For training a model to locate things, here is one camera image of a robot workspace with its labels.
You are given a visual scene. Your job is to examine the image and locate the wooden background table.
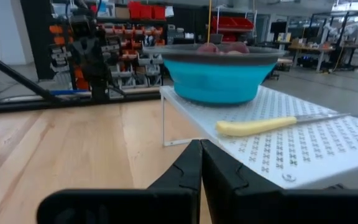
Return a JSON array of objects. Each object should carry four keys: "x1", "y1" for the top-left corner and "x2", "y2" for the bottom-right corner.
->
[{"x1": 287, "y1": 45, "x2": 337, "y2": 73}]

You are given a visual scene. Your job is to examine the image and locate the blue collapsible bowl grey rim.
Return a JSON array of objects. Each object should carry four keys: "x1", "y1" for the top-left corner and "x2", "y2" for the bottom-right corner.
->
[{"x1": 142, "y1": 42, "x2": 287, "y2": 106}]

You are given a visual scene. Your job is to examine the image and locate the knife with wooden handle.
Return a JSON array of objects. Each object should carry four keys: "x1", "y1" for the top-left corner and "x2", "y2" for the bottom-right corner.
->
[{"x1": 215, "y1": 112, "x2": 351, "y2": 138}]

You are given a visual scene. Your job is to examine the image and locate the red storage bins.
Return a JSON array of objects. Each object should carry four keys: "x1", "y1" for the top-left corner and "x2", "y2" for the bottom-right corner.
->
[{"x1": 210, "y1": 16, "x2": 255, "y2": 43}]

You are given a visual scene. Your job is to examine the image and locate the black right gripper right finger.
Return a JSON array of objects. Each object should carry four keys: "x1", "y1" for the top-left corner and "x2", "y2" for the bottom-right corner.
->
[{"x1": 201, "y1": 139, "x2": 358, "y2": 224}]

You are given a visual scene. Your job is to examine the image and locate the black aluminium table frame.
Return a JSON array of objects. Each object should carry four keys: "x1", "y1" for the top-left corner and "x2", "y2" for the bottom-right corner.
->
[{"x1": 0, "y1": 48, "x2": 167, "y2": 115}]

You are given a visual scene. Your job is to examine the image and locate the yellow floor cable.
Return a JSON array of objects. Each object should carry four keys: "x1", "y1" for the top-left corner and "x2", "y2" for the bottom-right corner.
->
[{"x1": 206, "y1": 0, "x2": 213, "y2": 44}]

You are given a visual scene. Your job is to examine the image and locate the white perforated metal shelf riser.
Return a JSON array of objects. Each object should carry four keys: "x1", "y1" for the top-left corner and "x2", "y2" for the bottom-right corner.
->
[{"x1": 159, "y1": 84, "x2": 358, "y2": 190}]

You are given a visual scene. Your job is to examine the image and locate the rack with orange bins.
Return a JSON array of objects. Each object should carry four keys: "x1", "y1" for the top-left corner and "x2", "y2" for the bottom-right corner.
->
[{"x1": 48, "y1": 21, "x2": 167, "y2": 91}]

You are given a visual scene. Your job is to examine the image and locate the blue floor bin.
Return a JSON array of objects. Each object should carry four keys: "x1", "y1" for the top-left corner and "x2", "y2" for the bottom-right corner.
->
[{"x1": 50, "y1": 89, "x2": 89, "y2": 96}]

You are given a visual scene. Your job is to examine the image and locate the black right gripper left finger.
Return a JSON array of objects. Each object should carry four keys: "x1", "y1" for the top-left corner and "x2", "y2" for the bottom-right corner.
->
[{"x1": 36, "y1": 139, "x2": 203, "y2": 224}]

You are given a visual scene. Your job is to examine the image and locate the small red storage boxes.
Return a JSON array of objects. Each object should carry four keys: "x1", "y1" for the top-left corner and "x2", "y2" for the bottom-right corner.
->
[{"x1": 127, "y1": 1, "x2": 167, "y2": 21}]

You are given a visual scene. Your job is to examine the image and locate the dark red round fruit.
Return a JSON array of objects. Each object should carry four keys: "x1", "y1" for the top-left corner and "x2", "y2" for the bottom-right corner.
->
[
  {"x1": 226, "y1": 41, "x2": 250, "y2": 54},
  {"x1": 196, "y1": 42, "x2": 220, "y2": 54}
]

